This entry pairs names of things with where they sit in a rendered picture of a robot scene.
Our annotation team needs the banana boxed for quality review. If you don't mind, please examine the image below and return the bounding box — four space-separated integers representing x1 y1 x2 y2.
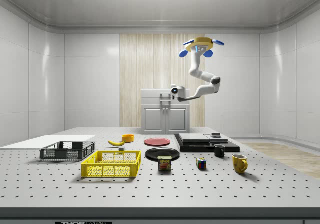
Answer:
107 139 127 147

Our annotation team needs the white cabinet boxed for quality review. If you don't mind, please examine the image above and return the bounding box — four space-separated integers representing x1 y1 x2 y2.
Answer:
140 88 191 135

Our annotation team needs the red plate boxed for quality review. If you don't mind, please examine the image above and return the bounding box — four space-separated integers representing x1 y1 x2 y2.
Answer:
144 137 171 146

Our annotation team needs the black plate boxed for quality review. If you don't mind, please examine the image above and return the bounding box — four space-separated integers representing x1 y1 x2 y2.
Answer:
144 147 181 161

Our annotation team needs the black stove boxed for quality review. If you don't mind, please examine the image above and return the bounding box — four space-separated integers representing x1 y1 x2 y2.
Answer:
174 132 241 153

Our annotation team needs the puzzle cube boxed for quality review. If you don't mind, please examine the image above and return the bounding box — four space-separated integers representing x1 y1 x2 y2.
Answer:
195 157 208 170

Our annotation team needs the black mug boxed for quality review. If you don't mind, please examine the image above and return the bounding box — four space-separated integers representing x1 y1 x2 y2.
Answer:
213 144 226 158

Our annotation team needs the drone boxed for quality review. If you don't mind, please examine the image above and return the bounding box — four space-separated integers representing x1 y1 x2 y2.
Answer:
178 37 225 58

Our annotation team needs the yellow basket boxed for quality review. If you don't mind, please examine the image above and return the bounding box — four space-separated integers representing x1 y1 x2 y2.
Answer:
80 150 142 179

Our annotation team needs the yellow mug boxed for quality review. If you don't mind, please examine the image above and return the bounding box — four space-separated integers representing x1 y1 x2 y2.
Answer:
231 154 249 174

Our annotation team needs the dark grey basket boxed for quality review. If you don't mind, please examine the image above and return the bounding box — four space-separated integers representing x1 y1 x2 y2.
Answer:
39 141 97 162

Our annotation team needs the white board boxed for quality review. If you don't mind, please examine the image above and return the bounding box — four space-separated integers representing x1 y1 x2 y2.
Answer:
0 135 96 149

